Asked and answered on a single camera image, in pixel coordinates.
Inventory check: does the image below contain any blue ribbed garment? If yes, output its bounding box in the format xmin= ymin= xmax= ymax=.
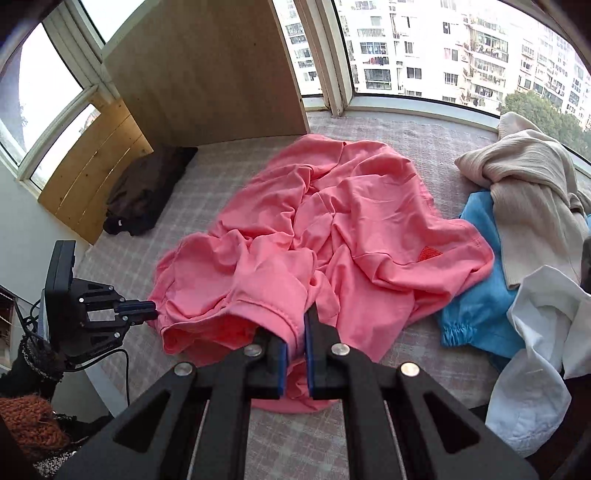
xmin=438 ymin=190 xmax=525 ymax=371

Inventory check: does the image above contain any large light wooden board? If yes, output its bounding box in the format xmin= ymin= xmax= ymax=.
xmin=102 ymin=1 xmax=308 ymax=146

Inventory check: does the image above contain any pink t-shirt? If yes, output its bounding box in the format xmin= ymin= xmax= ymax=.
xmin=150 ymin=135 xmax=495 ymax=414

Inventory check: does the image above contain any orange knit scarf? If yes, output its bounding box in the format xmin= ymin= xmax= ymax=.
xmin=0 ymin=395 xmax=70 ymax=462

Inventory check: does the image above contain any pine plank panel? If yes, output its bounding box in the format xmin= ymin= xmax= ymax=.
xmin=38 ymin=100 xmax=152 ymax=244

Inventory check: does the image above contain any beige knit sweater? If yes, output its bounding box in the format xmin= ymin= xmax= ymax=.
xmin=455 ymin=112 xmax=590 ymax=289

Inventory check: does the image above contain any dark brown folded garment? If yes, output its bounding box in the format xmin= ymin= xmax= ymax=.
xmin=103 ymin=145 xmax=198 ymax=236

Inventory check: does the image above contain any white shirt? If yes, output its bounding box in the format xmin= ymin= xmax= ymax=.
xmin=485 ymin=265 xmax=590 ymax=457

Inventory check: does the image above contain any black phone on gripper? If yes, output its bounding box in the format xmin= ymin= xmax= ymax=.
xmin=39 ymin=240 xmax=76 ymax=348

